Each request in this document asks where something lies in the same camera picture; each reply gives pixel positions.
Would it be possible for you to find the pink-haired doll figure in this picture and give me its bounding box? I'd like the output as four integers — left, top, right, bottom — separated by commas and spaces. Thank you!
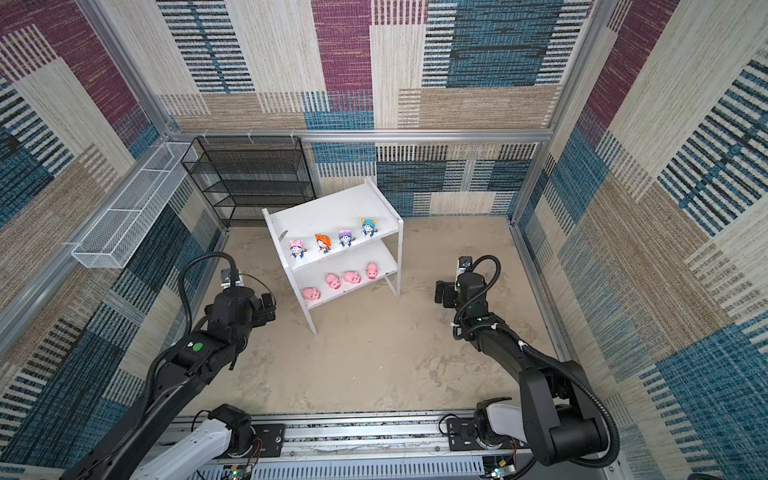
289, 239, 306, 259

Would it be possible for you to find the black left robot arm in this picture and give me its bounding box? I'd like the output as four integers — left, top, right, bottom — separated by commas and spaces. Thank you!
62, 252, 276, 479

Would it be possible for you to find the teal penguin toy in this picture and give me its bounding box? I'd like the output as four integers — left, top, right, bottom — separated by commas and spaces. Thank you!
361, 219, 378, 238

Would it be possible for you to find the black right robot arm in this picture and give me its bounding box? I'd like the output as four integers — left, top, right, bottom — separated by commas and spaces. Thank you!
435, 255, 620, 469

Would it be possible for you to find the white two-tier shelf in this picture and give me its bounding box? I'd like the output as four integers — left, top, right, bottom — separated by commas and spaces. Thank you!
263, 177, 404, 333

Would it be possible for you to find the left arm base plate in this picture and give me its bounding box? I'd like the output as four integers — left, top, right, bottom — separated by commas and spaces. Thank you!
246, 423, 287, 462

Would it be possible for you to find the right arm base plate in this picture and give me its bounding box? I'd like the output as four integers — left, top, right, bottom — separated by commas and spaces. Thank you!
438, 414, 526, 451

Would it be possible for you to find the white wire wall basket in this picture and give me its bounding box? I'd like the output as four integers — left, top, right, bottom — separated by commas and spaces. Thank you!
71, 142, 189, 269

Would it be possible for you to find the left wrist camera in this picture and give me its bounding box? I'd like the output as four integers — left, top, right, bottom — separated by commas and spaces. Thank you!
220, 268, 243, 290

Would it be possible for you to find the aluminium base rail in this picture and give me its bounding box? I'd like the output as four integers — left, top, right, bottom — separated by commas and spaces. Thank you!
107, 410, 631, 480

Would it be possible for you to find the orange-haired doll figure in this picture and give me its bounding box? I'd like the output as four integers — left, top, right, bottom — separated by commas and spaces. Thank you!
315, 234, 332, 254

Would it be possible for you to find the purple penguin toy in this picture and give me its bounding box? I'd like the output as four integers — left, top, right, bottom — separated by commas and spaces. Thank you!
339, 229, 355, 248

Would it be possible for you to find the pink pig toy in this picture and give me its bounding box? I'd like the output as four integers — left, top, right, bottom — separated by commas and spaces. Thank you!
366, 262, 379, 280
325, 273, 341, 290
343, 271, 362, 284
301, 287, 322, 302

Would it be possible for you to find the black wire mesh shelf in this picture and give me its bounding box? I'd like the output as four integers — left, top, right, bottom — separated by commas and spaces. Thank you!
181, 136, 317, 227

